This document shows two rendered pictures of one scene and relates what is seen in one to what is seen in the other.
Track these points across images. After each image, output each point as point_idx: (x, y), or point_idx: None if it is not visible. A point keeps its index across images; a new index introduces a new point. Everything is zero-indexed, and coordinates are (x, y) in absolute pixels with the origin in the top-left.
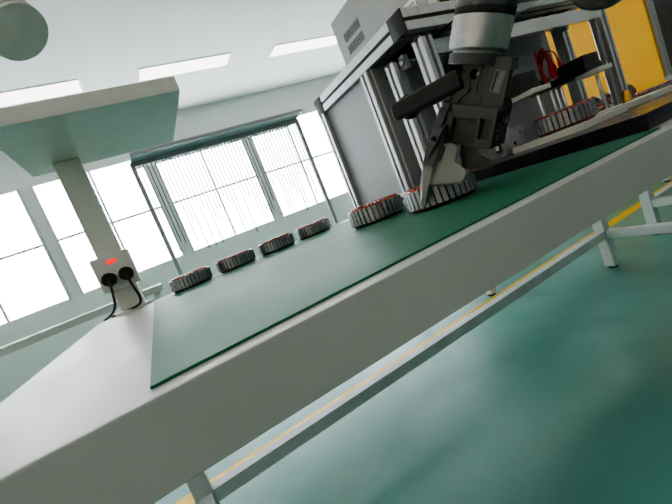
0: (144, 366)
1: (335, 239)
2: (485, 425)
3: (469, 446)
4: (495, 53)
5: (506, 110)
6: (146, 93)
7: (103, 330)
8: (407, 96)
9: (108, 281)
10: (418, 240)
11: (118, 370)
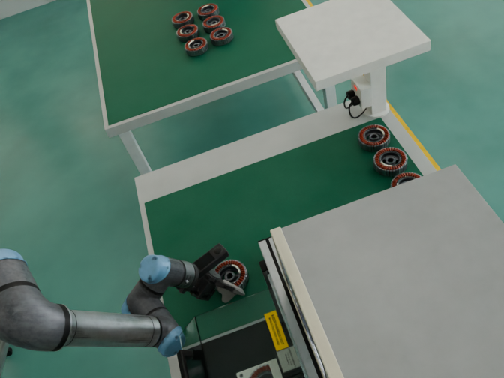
0: (163, 195)
1: (270, 232)
2: None
3: None
4: None
5: (197, 295)
6: (307, 76)
7: (299, 127)
8: (210, 249)
9: (346, 97)
10: (163, 248)
11: (172, 187)
